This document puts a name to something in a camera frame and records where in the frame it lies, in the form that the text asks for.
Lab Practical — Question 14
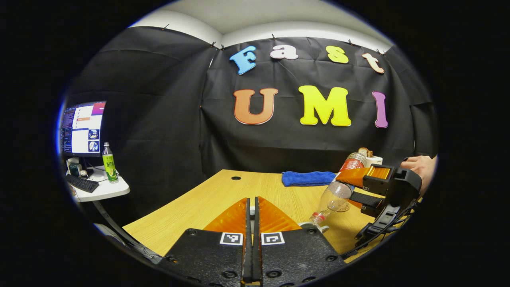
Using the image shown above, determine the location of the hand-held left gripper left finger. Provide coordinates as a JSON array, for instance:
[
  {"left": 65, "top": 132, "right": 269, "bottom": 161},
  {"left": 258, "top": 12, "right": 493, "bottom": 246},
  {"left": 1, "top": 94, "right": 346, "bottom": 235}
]
[{"left": 159, "top": 197, "right": 252, "bottom": 287}]

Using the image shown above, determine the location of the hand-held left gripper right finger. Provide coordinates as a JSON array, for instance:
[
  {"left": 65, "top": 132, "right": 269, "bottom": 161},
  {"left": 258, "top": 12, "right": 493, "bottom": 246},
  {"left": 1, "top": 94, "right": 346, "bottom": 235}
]
[{"left": 253, "top": 196, "right": 346, "bottom": 287}]

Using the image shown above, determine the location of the clear plastic water bottle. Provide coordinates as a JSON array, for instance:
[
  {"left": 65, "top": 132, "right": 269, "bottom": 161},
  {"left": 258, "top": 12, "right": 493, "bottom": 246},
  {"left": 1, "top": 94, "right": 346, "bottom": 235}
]
[{"left": 310, "top": 151, "right": 367, "bottom": 228}]

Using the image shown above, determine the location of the green drink bottle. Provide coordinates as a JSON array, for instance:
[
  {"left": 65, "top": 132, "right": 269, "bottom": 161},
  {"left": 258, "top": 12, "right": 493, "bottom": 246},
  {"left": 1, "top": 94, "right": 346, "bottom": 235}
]
[{"left": 102, "top": 142, "right": 119, "bottom": 184}]

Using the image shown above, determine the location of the blue folded towel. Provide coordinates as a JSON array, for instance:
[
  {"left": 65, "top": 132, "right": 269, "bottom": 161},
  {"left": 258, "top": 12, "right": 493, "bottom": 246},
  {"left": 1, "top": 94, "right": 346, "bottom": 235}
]
[{"left": 281, "top": 171, "right": 337, "bottom": 187}]

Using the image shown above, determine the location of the white side table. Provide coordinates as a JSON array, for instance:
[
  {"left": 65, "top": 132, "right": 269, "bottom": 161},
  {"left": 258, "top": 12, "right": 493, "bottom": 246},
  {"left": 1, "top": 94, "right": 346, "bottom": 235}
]
[{"left": 67, "top": 165, "right": 131, "bottom": 203}]

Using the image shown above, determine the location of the black backdrop cloth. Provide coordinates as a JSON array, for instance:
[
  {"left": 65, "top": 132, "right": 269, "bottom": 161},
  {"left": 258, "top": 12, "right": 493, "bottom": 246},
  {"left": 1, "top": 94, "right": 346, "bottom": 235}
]
[{"left": 64, "top": 26, "right": 439, "bottom": 219}]

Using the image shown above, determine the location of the black keyboard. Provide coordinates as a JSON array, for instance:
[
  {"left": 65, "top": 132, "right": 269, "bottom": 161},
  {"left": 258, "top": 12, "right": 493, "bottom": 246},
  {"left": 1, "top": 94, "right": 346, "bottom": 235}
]
[{"left": 65, "top": 174, "right": 100, "bottom": 194}]

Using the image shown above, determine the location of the small dark desk object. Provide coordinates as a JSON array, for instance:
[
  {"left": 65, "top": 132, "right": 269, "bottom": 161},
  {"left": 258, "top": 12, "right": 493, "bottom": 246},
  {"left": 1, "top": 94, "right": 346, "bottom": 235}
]
[{"left": 67, "top": 157, "right": 88, "bottom": 177}]

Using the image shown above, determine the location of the computer monitor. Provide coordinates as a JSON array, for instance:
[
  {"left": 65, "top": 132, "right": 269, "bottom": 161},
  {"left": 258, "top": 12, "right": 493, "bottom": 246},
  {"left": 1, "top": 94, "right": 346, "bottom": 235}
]
[{"left": 60, "top": 100, "right": 107, "bottom": 157}]

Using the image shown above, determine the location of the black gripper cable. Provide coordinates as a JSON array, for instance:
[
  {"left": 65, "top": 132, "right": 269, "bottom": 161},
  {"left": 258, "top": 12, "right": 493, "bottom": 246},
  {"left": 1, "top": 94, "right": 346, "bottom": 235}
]
[{"left": 340, "top": 202, "right": 416, "bottom": 260}]

